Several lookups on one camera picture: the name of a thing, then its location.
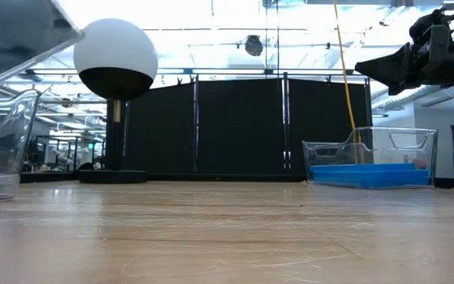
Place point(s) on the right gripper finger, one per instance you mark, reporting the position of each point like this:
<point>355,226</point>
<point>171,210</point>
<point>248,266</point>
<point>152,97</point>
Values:
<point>398,87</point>
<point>400,65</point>

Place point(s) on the blue plastic disc case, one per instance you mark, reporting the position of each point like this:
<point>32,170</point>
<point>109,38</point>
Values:
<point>369,174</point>
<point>369,182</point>
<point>361,167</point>

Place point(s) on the black clear jewel case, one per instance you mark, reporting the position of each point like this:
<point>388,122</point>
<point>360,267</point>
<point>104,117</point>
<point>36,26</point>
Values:
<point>14,35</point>

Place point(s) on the seated person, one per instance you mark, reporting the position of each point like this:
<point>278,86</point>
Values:
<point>420,163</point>

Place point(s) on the black ceiling dome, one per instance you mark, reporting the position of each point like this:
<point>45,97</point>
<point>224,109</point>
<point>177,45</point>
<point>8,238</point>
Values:
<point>254,45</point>

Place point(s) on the black partition screen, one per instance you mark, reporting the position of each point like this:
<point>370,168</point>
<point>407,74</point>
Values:
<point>231,126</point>

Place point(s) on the white globe lamp black base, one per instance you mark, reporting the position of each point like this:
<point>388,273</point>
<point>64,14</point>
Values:
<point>114,43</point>

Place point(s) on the black table frame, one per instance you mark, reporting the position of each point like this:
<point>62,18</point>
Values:
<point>211,177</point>

